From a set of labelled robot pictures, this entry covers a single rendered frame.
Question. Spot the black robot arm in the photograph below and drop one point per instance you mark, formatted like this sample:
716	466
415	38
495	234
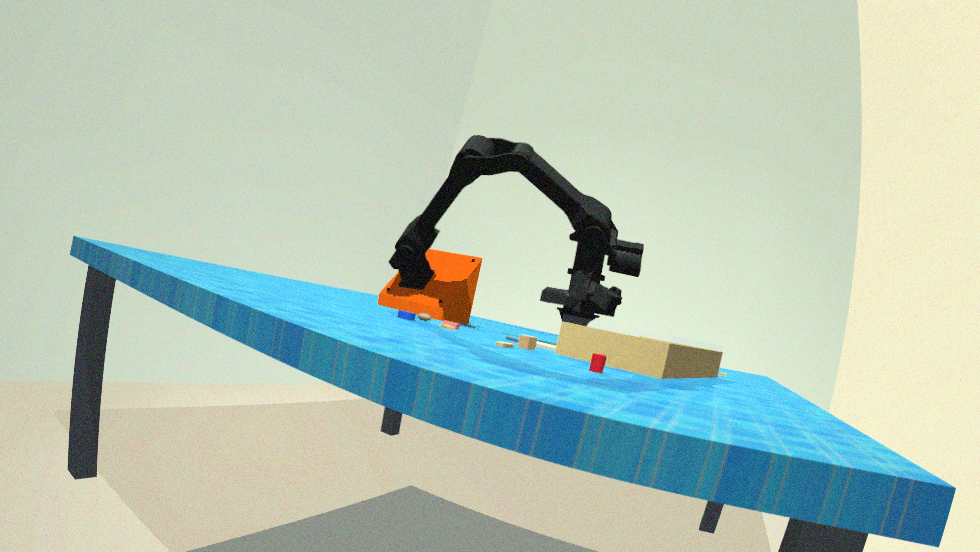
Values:
595	233

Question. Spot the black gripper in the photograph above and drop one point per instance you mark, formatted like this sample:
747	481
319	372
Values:
569	299

